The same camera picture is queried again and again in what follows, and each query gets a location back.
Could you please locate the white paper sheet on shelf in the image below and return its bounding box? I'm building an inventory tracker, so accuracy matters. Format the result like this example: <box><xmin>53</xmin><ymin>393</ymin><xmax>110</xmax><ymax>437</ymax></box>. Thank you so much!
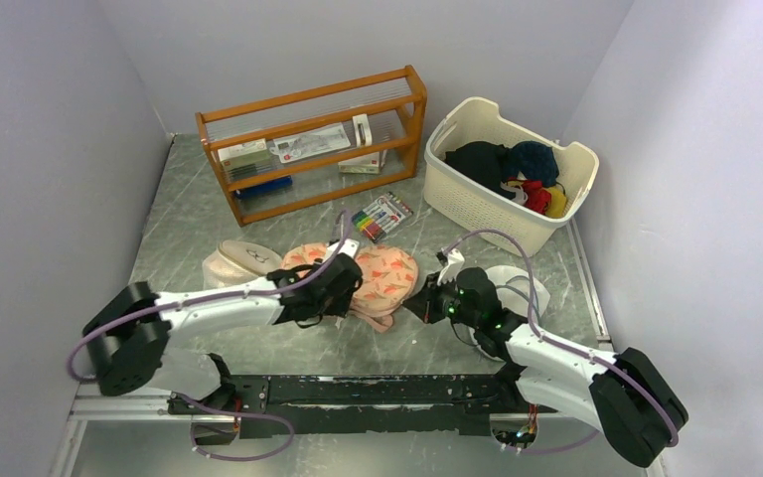
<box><xmin>269</xmin><ymin>123</ymin><xmax>351</xmax><ymax>164</ymax></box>

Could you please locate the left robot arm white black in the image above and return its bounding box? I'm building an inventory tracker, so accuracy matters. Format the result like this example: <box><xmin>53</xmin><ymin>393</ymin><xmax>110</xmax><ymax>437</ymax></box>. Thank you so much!
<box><xmin>82</xmin><ymin>253</ymin><xmax>363</xmax><ymax>413</ymax></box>

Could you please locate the pack of coloured markers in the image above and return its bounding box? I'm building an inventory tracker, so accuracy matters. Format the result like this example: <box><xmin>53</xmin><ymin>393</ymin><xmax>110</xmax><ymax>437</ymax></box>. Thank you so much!
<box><xmin>351</xmin><ymin>192</ymin><xmax>413</xmax><ymax>243</ymax></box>

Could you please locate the white upright item on shelf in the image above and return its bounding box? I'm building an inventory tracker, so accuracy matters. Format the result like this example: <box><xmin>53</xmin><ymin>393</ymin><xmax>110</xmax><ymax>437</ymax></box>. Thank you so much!
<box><xmin>352</xmin><ymin>113</ymin><xmax>373</xmax><ymax>147</ymax></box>

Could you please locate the yellow garment in basket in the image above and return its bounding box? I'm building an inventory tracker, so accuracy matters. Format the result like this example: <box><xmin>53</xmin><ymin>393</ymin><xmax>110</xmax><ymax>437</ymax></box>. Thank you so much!
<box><xmin>544</xmin><ymin>184</ymin><xmax>568</xmax><ymax>219</ymax></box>

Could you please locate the orange wooden shelf rack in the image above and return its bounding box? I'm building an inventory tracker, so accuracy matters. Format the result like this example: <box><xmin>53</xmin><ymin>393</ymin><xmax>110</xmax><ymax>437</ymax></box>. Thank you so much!
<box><xmin>196</xmin><ymin>65</ymin><xmax>428</xmax><ymax>227</ymax></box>

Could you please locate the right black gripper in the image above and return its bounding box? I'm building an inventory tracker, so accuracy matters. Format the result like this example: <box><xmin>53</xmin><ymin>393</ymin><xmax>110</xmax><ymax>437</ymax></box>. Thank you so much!
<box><xmin>403</xmin><ymin>271</ymin><xmax>480</xmax><ymax>329</ymax></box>

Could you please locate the white red box left shelf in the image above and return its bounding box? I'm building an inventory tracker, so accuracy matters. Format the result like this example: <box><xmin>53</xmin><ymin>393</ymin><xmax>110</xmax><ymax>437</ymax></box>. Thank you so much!
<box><xmin>218</xmin><ymin>139</ymin><xmax>274</xmax><ymax>182</ymax></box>

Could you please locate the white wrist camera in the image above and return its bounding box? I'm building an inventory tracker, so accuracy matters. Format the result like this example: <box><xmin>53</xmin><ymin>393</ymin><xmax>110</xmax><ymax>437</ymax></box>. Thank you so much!
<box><xmin>323</xmin><ymin>238</ymin><xmax>360</xmax><ymax>261</ymax></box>
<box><xmin>436</xmin><ymin>248</ymin><xmax>465</xmax><ymax>284</ymax></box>

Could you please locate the cream plastic laundry basket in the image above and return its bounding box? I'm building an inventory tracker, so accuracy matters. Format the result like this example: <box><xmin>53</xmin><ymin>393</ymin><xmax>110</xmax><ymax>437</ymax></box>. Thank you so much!
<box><xmin>423</xmin><ymin>96</ymin><xmax>599</xmax><ymax>255</ymax></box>

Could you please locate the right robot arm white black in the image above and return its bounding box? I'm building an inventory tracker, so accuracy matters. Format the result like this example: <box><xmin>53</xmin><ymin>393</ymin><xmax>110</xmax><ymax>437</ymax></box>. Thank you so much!
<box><xmin>403</xmin><ymin>265</ymin><xmax>688</xmax><ymax>467</ymax></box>

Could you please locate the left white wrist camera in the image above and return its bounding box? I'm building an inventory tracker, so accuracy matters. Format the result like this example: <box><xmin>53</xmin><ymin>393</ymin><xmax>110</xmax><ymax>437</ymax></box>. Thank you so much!
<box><xmin>323</xmin><ymin>238</ymin><xmax>360</xmax><ymax>261</ymax></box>

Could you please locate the blue item on lower shelf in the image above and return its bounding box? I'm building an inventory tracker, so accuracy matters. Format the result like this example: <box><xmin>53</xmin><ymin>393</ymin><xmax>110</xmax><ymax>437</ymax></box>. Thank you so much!
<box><xmin>233</xmin><ymin>176</ymin><xmax>293</xmax><ymax>200</ymax></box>

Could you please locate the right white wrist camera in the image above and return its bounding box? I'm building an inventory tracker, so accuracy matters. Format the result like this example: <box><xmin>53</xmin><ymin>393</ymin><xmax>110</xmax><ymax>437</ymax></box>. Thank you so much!
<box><xmin>436</xmin><ymin>248</ymin><xmax>465</xmax><ymax>284</ymax></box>

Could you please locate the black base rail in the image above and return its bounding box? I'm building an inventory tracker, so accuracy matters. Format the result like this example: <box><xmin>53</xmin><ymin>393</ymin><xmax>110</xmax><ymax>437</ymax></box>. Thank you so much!
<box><xmin>206</xmin><ymin>374</ymin><xmax>531</xmax><ymax>439</ymax></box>

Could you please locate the dark blue garment in basket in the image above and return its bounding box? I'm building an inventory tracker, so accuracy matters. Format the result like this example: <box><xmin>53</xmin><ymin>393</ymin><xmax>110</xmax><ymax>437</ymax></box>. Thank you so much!
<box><xmin>502</xmin><ymin>141</ymin><xmax>559</xmax><ymax>187</ymax></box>

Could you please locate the beige round mesh laundry bag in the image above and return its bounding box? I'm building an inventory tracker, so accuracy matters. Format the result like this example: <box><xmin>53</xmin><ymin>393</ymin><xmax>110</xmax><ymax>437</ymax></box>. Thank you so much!
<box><xmin>202</xmin><ymin>239</ymin><xmax>282</xmax><ymax>289</ymax></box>

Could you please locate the black garment in basket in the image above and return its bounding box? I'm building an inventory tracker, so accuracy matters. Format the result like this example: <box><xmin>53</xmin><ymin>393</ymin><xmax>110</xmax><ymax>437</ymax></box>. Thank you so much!
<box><xmin>445</xmin><ymin>141</ymin><xmax>515</xmax><ymax>199</ymax></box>

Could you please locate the red garment in basket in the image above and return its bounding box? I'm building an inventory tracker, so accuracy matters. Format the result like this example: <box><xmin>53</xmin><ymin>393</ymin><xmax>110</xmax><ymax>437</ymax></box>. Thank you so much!
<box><xmin>503</xmin><ymin>179</ymin><xmax>551</xmax><ymax>215</ymax></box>

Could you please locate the white box on shelf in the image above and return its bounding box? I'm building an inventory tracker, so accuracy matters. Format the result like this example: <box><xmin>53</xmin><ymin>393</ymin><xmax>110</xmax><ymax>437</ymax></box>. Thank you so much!
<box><xmin>338</xmin><ymin>150</ymin><xmax>387</xmax><ymax>175</ymax></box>

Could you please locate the white round mesh laundry bag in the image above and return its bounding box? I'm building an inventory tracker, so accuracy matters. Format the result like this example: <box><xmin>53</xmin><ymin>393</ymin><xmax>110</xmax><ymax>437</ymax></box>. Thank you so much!
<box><xmin>470</xmin><ymin>265</ymin><xmax>552</xmax><ymax>364</ymax></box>

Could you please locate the pink floral mesh laundry bag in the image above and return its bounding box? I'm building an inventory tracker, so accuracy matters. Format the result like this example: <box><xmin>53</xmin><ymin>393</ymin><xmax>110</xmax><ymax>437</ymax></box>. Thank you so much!
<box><xmin>281</xmin><ymin>241</ymin><xmax>420</xmax><ymax>335</ymax></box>

